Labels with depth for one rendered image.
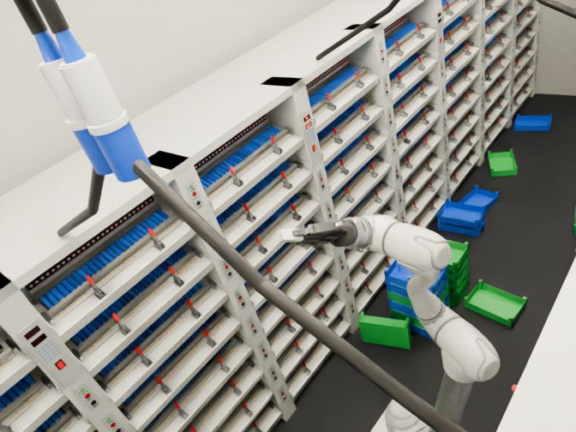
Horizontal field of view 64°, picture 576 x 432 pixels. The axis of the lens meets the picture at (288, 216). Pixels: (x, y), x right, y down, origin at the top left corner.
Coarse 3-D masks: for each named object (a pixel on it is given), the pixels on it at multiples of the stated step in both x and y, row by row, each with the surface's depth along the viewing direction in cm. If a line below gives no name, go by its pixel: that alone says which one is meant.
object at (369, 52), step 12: (360, 48) 251; (372, 48) 246; (384, 48) 251; (348, 60) 261; (372, 60) 251; (384, 72) 256; (384, 96) 262; (384, 108) 265; (384, 120) 270; (396, 144) 286; (396, 156) 289; (396, 192) 300; (396, 204) 305
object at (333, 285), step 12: (336, 276) 270; (324, 288) 268; (336, 288) 272; (312, 300) 262; (324, 300) 264; (312, 312) 257; (288, 324) 252; (276, 336) 247; (288, 336) 247; (276, 348) 242
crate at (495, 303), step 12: (480, 288) 302; (492, 288) 296; (468, 300) 292; (480, 300) 296; (492, 300) 293; (504, 300) 291; (516, 300) 287; (480, 312) 287; (492, 312) 286; (504, 312) 284; (516, 312) 282; (504, 324) 278
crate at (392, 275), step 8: (392, 264) 277; (384, 272) 271; (392, 272) 279; (400, 272) 277; (408, 272) 276; (440, 272) 270; (392, 280) 271; (400, 280) 266; (440, 280) 260; (432, 288) 253
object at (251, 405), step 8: (256, 384) 246; (264, 384) 245; (256, 392) 245; (264, 392) 245; (272, 392) 245; (248, 400) 242; (256, 400) 242; (264, 400) 242; (240, 408) 238; (248, 408) 239; (256, 408) 239; (232, 416) 234; (240, 416) 236; (248, 416) 237; (256, 416) 241; (224, 424) 232; (232, 424) 233; (240, 424) 234; (248, 424) 236
